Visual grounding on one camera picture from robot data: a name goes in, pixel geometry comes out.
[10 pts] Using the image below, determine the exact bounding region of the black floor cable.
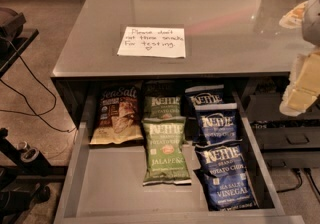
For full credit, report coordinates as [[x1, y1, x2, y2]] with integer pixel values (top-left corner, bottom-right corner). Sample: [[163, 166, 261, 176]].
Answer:
[[0, 39, 77, 134]]

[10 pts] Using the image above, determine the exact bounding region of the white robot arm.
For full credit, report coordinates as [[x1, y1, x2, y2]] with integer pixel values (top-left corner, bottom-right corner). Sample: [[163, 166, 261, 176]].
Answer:
[[279, 0, 320, 117]]

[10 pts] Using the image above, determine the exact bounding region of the front blue vinegar chip bag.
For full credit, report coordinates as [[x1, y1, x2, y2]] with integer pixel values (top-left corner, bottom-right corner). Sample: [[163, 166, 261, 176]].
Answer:
[[195, 143, 258, 211]]

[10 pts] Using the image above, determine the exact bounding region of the grey counter cabinet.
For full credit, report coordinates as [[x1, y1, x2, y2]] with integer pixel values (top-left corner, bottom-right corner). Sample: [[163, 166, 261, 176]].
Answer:
[[52, 0, 313, 123]]

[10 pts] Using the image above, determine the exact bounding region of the white handwritten paper note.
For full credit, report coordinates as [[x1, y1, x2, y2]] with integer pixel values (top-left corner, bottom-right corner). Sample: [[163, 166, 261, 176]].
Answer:
[[117, 27, 186, 58]]

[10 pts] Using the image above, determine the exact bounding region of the grey open top drawer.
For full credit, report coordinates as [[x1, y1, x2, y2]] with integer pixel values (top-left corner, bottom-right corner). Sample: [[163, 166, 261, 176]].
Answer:
[[54, 84, 305, 224]]

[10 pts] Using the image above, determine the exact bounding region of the brown sea salt chip bag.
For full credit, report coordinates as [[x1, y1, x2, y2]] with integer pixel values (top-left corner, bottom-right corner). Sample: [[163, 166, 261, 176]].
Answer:
[[90, 81, 143, 145]]

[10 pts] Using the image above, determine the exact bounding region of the middle blue chip bag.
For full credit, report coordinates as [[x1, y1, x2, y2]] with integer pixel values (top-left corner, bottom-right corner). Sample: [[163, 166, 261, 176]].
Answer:
[[195, 103, 237, 144]]

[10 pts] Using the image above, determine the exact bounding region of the black lower drawer unit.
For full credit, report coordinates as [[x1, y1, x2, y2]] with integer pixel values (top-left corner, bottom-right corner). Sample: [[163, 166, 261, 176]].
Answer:
[[241, 77, 320, 168]]

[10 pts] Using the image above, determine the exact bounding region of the rear blue chip bag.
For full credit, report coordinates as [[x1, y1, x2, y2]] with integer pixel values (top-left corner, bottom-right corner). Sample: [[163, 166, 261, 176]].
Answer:
[[185, 85, 224, 107]]

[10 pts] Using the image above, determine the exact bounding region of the black power cables right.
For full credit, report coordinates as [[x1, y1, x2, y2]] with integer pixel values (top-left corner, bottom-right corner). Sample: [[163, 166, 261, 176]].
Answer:
[[275, 167, 320, 202]]

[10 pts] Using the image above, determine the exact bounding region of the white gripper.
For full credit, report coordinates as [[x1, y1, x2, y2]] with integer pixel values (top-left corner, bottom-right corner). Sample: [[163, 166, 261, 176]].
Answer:
[[279, 52, 320, 117]]

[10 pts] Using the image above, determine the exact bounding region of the black equipment stand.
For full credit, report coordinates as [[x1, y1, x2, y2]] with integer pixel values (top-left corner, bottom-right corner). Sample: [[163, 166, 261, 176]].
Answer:
[[0, 7, 54, 224]]

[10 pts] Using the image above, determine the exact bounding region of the green jalapeno chip bag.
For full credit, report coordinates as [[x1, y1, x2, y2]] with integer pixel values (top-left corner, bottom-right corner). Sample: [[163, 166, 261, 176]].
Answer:
[[144, 96, 181, 119], [142, 117, 191, 186]]

